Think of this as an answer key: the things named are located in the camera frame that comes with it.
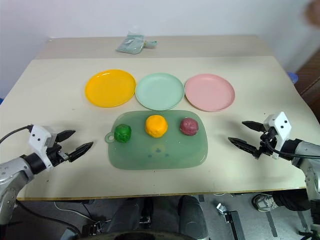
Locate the translucent green cutting board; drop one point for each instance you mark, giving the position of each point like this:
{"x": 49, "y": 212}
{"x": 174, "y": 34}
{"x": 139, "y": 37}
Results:
{"x": 160, "y": 150}

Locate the pink plastic plate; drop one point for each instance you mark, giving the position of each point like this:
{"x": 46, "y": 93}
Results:
{"x": 209, "y": 92}

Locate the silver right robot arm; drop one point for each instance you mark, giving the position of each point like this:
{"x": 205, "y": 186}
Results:
{"x": 305, "y": 162}

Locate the blue round object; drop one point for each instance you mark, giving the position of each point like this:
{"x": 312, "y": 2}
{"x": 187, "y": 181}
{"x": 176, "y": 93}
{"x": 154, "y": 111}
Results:
{"x": 293, "y": 76}

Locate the dark rounded robot leg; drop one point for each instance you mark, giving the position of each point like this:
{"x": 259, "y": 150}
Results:
{"x": 125, "y": 217}
{"x": 192, "y": 216}

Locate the orange clay ball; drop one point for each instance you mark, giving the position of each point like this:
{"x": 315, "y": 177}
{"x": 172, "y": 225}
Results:
{"x": 156, "y": 126}

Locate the mint green plastic plate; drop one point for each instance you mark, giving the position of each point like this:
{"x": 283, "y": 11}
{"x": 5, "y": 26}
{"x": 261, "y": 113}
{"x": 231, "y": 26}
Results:
{"x": 160, "y": 91}

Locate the yellow plastic plate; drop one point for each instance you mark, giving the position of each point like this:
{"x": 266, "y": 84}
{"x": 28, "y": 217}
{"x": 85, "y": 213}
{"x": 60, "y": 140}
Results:
{"x": 110, "y": 88}

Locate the maroon clay ball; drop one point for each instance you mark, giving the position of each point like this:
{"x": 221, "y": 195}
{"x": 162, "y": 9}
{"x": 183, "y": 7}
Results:
{"x": 189, "y": 126}

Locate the green clay ball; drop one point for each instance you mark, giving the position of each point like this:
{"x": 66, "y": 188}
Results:
{"x": 122, "y": 133}

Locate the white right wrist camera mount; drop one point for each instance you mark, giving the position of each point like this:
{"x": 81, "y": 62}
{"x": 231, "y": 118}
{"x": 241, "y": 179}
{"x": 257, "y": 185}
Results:
{"x": 279, "y": 127}

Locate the grey sneaker shoe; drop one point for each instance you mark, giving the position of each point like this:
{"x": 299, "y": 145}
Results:
{"x": 264, "y": 203}

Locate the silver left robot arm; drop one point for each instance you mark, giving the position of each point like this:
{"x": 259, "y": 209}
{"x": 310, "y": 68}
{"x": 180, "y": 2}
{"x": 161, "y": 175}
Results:
{"x": 11, "y": 175}

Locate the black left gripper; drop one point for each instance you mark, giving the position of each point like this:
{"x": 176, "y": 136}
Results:
{"x": 58, "y": 153}

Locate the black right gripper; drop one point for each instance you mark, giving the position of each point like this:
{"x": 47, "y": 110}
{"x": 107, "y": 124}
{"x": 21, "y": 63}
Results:
{"x": 265, "y": 144}

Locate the dark round robot torso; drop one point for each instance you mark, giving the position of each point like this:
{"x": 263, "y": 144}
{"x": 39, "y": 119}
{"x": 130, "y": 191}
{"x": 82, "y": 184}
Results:
{"x": 140, "y": 236}

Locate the black metal stand base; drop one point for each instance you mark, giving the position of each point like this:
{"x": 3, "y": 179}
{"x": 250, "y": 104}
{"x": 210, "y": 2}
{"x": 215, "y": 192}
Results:
{"x": 231, "y": 220}

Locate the person's blurred hand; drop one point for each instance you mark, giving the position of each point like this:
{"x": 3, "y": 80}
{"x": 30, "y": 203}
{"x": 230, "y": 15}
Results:
{"x": 312, "y": 12}

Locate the small teal plastic piece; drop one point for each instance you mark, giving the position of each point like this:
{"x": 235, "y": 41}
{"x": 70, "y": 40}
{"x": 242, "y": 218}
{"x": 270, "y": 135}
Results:
{"x": 150, "y": 44}

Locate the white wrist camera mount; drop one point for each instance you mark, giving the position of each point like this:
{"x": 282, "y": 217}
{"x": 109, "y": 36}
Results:
{"x": 279, "y": 127}
{"x": 39, "y": 140}

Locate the brown wooden furniture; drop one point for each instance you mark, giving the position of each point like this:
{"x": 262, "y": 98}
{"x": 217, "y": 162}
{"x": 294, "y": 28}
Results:
{"x": 310, "y": 75}

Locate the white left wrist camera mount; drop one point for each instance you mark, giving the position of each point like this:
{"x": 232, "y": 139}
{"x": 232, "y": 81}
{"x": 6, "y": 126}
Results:
{"x": 39, "y": 140}

